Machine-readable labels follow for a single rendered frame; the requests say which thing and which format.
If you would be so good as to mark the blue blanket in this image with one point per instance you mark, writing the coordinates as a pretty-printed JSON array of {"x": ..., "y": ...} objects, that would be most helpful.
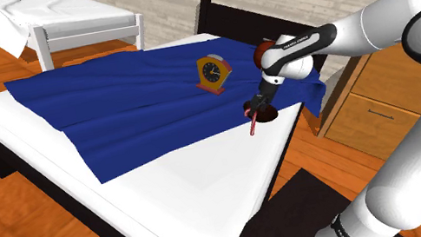
[{"x": 127, "y": 106}]

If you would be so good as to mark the red pen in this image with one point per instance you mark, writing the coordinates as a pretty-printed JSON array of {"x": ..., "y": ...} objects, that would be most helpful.
[{"x": 253, "y": 124}]

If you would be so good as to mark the red-brown ball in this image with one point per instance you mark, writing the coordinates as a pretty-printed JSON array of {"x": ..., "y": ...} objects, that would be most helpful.
[{"x": 259, "y": 55}]

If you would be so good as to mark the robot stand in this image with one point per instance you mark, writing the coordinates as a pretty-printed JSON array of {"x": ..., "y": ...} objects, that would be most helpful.
[{"x": 287, "y": 216}]

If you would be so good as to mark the black bed with white mattress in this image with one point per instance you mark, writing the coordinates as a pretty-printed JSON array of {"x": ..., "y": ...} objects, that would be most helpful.
[{"x": 205, "y": 191}]

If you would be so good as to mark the wooden chest of drawers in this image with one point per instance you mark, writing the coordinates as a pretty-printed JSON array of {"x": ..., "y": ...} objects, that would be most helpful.
[{"x": 382, "y": 93}]

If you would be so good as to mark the white bed with white sheet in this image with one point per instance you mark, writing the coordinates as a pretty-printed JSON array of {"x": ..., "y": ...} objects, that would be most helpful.
[{"x": 81, "y": 15}]

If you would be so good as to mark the yellow clock with red base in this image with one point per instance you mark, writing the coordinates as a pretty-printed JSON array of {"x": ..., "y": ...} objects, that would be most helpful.
[{"x": 211, "y": 73}]

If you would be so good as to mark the dark brown round dish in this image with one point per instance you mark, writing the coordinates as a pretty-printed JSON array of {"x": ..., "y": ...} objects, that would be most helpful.
[{"x": 271, "y": 116}]

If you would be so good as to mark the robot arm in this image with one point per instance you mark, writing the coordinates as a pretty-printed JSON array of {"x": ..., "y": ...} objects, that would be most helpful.
[{"x": 416, "y": 169}]

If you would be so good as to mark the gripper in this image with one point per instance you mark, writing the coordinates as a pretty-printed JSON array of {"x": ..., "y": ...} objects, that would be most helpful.
[{"x": 266, "y": 96}]

